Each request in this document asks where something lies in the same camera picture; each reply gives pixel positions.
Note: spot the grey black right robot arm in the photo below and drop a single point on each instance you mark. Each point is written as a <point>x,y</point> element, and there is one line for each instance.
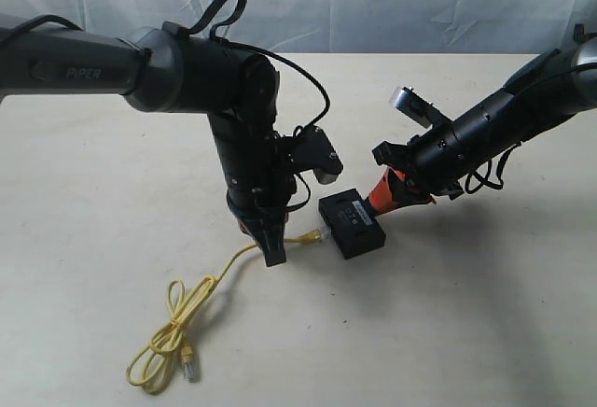
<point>548,91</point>

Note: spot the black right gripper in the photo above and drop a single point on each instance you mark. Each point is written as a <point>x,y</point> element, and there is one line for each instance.
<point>436,161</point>

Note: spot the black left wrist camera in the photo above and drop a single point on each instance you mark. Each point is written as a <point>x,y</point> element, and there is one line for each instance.
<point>311,150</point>

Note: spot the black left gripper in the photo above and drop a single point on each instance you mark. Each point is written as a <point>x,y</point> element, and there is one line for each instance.
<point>260,183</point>

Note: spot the black network switch box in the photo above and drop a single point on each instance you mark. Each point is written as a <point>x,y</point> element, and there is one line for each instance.
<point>354,230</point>

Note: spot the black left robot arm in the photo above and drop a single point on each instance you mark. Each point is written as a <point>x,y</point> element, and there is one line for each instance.
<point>157,71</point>

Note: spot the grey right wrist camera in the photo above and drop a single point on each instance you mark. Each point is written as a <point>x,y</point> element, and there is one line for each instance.
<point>409,103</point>

